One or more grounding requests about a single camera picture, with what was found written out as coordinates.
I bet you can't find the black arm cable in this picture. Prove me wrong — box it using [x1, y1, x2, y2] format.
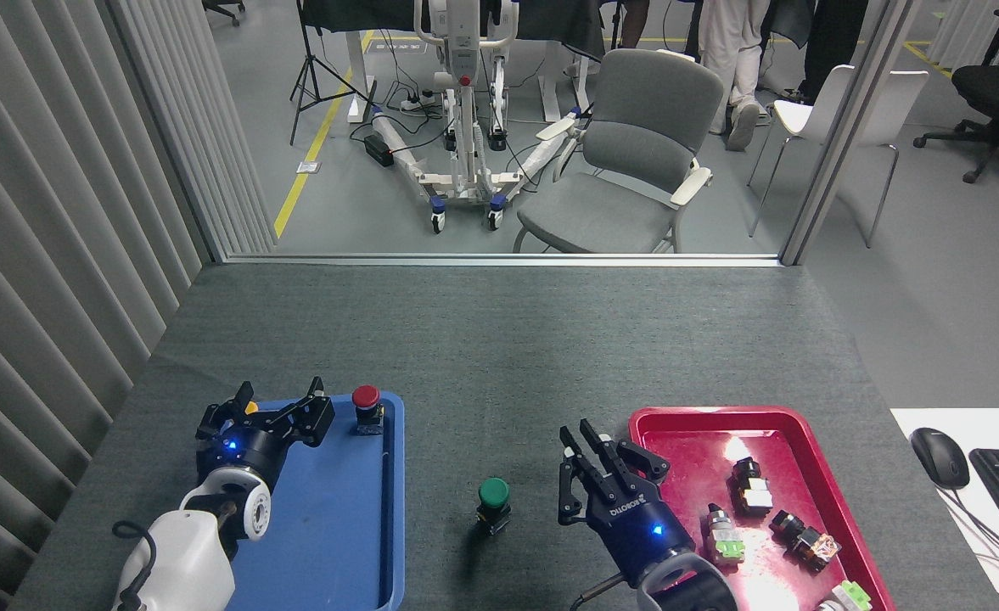
[111, 521, 157, 611]
[571, 573, 629, 611]

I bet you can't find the black tripod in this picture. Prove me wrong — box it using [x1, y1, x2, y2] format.
[289, 0, 373, 147]

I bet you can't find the person's leg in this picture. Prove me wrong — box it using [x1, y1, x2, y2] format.
[618, 0, 653, 49]

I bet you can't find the black switch with clear block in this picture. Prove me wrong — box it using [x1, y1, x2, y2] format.
[769, 509, 842, 573]

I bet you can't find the black mouse cable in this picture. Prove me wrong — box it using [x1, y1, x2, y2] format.
[940, 488, 999, 591]

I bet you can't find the person in pale trousers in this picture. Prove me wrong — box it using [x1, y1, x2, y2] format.
[696, 0, 772, 152]

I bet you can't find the white plastic chair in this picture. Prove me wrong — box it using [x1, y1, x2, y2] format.
[748, 64, 930, 249]

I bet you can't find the person in dark clothes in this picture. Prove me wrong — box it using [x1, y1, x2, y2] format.
[792, 0, 869, 107]

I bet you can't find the black and white switch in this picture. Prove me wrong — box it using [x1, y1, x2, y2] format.
[730, 457, 775, 517]

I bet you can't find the blue plastic tray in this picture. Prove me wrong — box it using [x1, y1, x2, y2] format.
[181, 390, 407, 611]

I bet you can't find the white and green switch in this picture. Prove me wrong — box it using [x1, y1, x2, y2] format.
[815, 580, 873, 611]

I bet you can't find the grey ribbed partition panel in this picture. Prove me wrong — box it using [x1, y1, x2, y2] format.
[0, 0, 275, 611]

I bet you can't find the black computer mouse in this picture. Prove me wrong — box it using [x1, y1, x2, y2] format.
[910, 427, 971, 490]

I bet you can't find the grey padded armchair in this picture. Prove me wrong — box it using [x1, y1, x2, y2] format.
[512, 48, 725, 254]

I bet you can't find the white stand on wheels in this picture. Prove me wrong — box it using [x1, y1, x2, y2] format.
[370, 0, 589, 233]

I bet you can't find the green push button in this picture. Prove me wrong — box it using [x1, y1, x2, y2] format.
[475, 477, 513, 537]

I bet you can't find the red plastic tray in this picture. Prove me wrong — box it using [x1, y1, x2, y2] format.
[626, 406, 897, 611]

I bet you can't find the red push button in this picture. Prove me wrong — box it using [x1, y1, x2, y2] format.
[351, 384, 384, 436]

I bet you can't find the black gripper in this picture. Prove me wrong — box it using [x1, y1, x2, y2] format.
[558, 418, 695, 586]
[196, 378, 336, 489]

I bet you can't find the silver table rail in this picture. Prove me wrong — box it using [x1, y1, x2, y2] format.
[223, 253, 782, 268]

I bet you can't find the silver post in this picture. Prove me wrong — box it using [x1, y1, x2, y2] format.
[779, 0, 924, 266]

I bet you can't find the silver switch with green label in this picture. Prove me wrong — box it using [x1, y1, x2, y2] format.
[701, 503, 746, 567]

